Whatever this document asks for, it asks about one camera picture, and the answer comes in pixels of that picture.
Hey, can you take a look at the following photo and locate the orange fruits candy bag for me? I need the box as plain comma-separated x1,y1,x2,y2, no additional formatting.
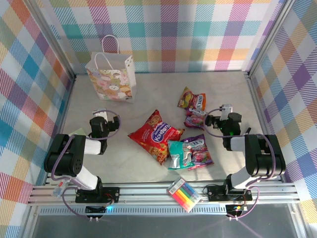
177,86,207,112

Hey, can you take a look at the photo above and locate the large purple berries candy bag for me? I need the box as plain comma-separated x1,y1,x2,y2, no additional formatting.
182,134,215,171

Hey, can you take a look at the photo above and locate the animal print paper bag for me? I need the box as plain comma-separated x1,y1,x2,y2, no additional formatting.
85,34,136,104

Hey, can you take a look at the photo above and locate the red cookie snack bag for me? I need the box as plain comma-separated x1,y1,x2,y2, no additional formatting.
127,109,185,166

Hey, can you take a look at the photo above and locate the teal striped candy bag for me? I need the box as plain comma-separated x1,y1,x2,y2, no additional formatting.
167,139,196,171

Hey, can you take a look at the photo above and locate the small purple berries candy bag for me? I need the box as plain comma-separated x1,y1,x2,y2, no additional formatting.
183,107,208,129

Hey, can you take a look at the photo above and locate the green sticky note pad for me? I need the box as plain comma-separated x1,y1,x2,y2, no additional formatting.
69,127,86,137

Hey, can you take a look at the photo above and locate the small clear plastic piece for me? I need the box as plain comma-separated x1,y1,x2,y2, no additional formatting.
53,181,69,198

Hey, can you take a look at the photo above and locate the pack of coloured markers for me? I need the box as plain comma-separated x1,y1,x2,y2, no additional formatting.
166,177,201,213

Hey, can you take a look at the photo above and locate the left controller board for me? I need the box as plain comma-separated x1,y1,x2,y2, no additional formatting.
85,205,110,215

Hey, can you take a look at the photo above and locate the controller board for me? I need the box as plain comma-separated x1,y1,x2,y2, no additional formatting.
85,205,110,215
226,204,248,214

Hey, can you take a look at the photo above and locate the right controller board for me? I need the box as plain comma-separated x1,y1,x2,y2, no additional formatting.
226,204,248,214

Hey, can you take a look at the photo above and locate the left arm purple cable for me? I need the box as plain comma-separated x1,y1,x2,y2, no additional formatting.
51,109,122,219

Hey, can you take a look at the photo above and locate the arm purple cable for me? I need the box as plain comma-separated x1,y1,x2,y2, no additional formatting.
204,106,278,220
51,109,122,219

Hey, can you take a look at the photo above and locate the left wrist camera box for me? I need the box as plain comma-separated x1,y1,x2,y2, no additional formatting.
92,108,109,120

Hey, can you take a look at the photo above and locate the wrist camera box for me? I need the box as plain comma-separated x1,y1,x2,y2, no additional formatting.
220,104,234,120
92,108,109,120

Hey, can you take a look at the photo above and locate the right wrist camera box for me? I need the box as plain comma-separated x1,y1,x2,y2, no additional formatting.
220,104,234,120

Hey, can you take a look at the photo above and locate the right aluminium side rail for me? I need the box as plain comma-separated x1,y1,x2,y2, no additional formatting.
246,73,284,181

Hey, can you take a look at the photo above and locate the aluminium side rail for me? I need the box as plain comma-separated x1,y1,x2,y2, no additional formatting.
44,74,76,185
246,73,284,181

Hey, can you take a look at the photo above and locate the left aluminium side rail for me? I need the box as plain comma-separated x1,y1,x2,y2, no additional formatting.
44,74,76,185

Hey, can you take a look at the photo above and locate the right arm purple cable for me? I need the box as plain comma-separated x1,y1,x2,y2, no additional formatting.
204,106,278,220

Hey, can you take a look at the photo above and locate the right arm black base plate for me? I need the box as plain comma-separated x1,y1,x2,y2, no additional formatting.
207,185,253,202

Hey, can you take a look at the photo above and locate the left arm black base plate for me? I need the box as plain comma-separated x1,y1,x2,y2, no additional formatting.
75,187,120,204

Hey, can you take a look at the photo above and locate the aluminium mounting rail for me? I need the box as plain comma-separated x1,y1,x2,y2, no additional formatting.
27,183,302,206

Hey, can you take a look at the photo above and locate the perforated metal cable duct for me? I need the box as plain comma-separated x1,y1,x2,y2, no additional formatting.
39,207,228,216

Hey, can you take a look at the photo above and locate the right aluminium frame post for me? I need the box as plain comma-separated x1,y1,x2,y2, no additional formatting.
246,0,297,76

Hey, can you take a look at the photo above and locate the aluminium frame post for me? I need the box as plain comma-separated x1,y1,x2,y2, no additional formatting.
24,0,76,80
246,0,297,76

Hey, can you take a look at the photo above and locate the left aluminium frame post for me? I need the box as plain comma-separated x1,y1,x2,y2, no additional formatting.
24,0,76,80

